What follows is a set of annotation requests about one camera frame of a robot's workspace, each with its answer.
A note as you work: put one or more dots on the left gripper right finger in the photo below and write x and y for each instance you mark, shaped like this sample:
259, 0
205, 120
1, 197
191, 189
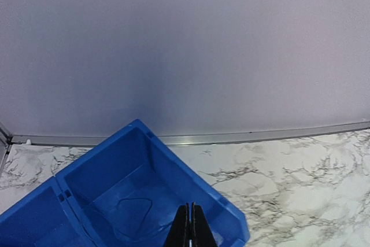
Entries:
201, 234

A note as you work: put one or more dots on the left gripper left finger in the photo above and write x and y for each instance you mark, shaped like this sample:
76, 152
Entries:
179, 233

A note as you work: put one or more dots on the blue three-compartment plastic bin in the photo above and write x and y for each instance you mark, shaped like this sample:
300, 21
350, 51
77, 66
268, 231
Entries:
124, 192

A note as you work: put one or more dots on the left aluminium corner post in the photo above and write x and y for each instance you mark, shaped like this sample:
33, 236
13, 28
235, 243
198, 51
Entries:
5, 145

